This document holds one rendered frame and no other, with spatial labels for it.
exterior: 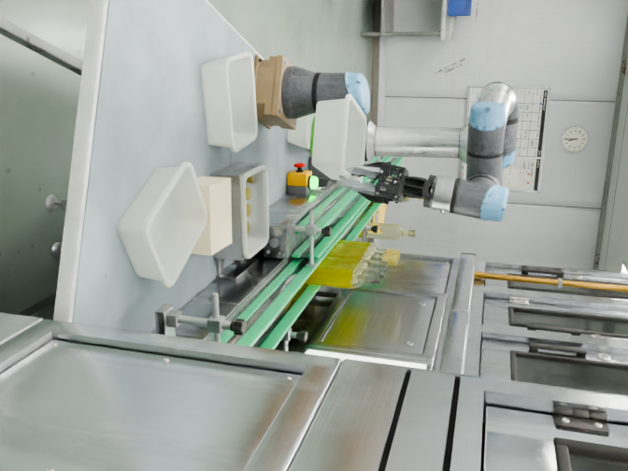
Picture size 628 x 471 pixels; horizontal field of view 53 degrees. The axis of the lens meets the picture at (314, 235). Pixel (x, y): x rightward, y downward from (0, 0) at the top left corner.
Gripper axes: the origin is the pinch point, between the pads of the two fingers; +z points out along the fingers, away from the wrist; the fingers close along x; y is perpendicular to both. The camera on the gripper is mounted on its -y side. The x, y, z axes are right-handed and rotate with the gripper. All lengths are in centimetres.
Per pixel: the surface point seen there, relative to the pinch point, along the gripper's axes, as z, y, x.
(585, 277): -70, -109, 10
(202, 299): 28.1, 0.0, 35.2
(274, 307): 11.4, -4.2, 33.5
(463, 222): -1, -646, -28
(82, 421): 8, 73, 41
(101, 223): 33, 39, 20
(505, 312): -43, -70, 27
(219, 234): 25.8, 3.6, 18.9
